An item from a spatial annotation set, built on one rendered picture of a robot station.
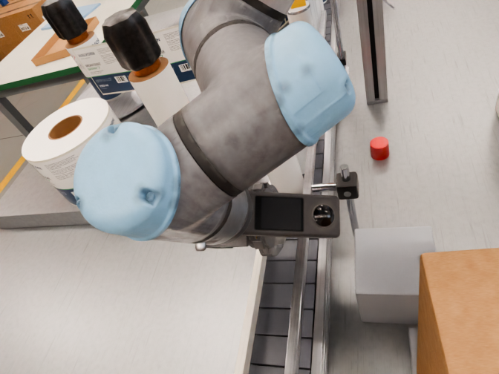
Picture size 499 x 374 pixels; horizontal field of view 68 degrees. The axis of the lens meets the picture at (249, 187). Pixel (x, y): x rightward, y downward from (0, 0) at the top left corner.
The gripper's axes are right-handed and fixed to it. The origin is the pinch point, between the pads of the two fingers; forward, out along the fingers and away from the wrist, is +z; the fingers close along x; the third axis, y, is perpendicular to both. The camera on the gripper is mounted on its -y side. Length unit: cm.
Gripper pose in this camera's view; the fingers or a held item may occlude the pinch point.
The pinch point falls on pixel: (286, 225)
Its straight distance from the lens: 55.6
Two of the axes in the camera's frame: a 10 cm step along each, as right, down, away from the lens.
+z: 3.5, 1.9, 9.2
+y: -9.4, 0.7, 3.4
